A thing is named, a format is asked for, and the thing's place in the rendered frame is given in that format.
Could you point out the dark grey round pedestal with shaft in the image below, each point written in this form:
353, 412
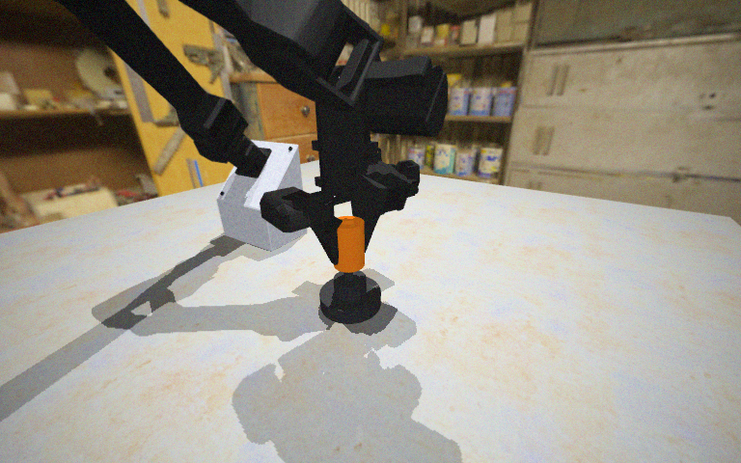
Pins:
350, 298

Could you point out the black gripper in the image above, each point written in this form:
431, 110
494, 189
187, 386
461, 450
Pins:
292, 209

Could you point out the orange knob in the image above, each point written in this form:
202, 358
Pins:
351, 242

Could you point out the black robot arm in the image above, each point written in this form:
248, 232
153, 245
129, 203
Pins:
298, 43

